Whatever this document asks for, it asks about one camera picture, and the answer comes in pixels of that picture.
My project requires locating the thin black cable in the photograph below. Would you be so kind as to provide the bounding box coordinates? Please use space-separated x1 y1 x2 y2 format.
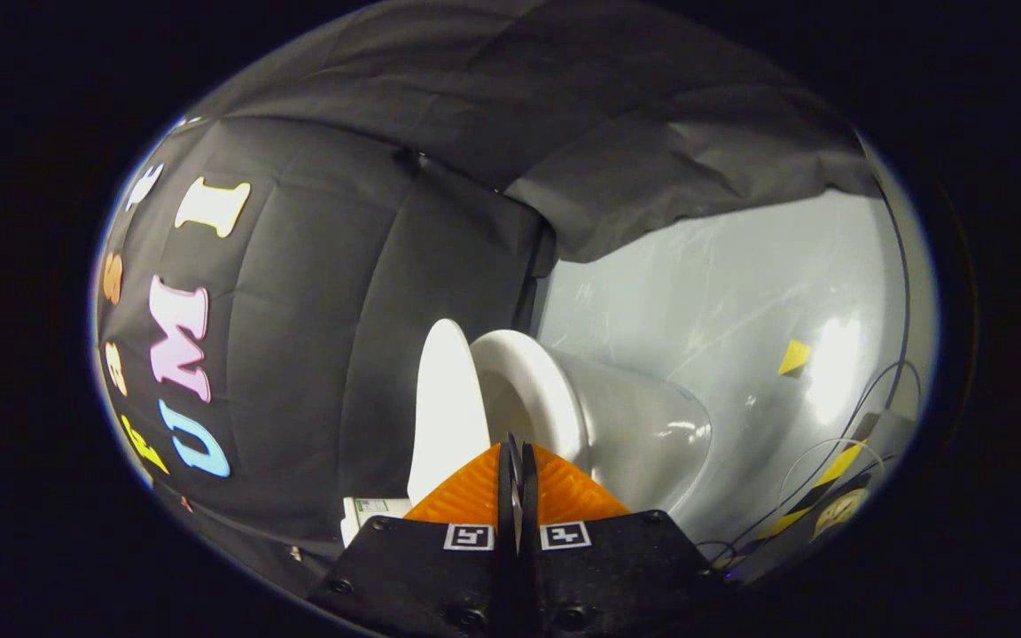
843 188 924 448

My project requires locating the thin white cable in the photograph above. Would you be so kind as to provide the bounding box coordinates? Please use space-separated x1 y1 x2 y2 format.
778 437 885 502

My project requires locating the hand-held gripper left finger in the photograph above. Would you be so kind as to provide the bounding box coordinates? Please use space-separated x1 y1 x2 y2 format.
308 434 517 638

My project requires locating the yellow black hazard tape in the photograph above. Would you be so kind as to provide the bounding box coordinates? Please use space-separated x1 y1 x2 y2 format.
754 440 868 541

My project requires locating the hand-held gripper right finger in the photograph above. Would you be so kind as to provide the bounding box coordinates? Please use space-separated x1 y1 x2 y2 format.
516 440 729 638

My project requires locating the white labelled box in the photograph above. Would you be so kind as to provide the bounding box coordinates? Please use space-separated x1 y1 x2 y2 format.
340 496 414 546

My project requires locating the black backdrop cloth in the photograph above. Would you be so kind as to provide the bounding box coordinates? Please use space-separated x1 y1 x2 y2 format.
92 0 884 590

